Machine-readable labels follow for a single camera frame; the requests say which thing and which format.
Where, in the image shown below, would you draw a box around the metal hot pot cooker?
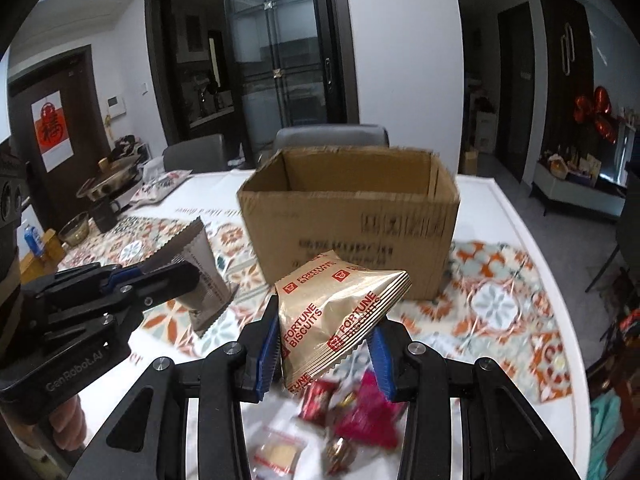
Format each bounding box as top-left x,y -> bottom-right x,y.
76,156 -> 139,202

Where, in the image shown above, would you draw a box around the clear wrapped biscuit packet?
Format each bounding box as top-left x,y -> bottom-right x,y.
247,427 -> 306,479

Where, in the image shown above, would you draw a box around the gold wrapped candy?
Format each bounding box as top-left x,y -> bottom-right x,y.
321,437 -> 357,476

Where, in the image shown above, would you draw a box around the glass sliding door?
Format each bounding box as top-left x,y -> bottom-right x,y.
224,0 -> 347,160

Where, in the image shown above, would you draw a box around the grey dining chair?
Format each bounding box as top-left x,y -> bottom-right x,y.
163,134 -> 229,174
256,124 -> 390,168

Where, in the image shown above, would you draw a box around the brown cardboard box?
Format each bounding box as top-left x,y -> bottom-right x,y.
238,146 -> 460,300

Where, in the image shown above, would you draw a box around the grey snack packet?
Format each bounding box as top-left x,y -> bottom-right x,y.
141,218 -> 238,337

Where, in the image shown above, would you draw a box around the patterned tile table mat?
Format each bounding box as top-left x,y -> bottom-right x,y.
56,213 -> 574,403

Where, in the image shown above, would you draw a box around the magenta snack packet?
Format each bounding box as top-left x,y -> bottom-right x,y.
333,370 -> 406,450

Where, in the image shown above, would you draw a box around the red snack packet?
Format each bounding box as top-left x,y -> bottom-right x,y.
298,379 -> 340,427

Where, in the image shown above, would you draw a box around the red foil balloons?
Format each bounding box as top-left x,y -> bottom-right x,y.
573,86 -> 617,145

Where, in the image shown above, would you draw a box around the gold Fortune Biscuits packet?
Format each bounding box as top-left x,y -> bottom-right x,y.
276,250 -> 411,393

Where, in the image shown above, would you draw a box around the blue drink bottle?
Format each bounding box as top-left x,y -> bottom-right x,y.
24,224 -> 46,258

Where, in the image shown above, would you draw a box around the glass bowl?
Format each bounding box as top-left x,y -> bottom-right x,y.
58,211 -> 90,247

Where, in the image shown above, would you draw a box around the small cardboard box on floor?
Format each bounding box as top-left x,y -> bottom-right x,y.
459,148 -> 480,176

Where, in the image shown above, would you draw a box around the dark chair at right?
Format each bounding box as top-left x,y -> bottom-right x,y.
585,195 -> 640,292

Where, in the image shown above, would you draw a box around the red fu character poster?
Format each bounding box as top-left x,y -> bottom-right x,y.
32,91 -> 74,172

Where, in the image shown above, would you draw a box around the black mug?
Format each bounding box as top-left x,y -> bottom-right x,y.
90,197 -> 122,233

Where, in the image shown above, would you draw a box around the person's left hand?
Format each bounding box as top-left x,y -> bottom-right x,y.
49,396 -> 87,451

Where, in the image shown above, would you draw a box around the printed snack bag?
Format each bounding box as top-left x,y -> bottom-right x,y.
130,170 -> 192,207

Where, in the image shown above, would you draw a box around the white low cabinet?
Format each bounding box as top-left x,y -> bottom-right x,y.
530,162 -> 625,222

